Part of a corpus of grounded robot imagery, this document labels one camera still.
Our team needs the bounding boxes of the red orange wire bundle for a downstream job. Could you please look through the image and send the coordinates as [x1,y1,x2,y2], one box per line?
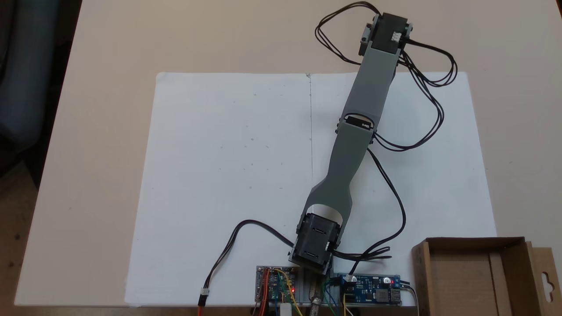
[197,268,271,316]

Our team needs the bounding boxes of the white paper sheet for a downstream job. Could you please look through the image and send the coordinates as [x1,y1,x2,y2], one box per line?
[309,72,497,306]
[124,72,313,306]

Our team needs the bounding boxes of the white usb cable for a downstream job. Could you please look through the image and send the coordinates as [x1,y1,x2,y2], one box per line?
[400,283,420,316]

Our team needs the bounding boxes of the blue grey chair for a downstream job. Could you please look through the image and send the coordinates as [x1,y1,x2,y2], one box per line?
[0,0,62,152]

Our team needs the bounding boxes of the black servo cable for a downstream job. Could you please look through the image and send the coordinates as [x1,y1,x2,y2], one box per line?
[373,39,458,152]
[329,147,407,275]
[314,2,382,66]

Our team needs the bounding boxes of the yellow jumper wire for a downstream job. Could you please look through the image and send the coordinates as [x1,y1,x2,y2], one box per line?
[273,269,304,316]

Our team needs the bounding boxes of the green jumper wire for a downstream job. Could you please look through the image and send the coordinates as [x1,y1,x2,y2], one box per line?
[322,281,341,316]

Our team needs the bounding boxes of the blue circuit board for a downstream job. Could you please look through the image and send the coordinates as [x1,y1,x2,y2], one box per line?
[337,274,403,305]

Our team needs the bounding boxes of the green circuit board red LED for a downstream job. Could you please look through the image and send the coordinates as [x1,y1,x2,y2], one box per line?
[256,265,300,304]

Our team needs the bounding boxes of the grey base mounting plate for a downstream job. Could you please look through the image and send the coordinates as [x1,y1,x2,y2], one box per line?
[298,267,335,304]

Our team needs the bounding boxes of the long black power cable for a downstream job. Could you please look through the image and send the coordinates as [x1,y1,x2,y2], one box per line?
[198,219,295,307]

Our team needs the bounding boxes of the brown cardboard box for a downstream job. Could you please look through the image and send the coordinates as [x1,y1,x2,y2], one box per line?
[412,237,562,316]

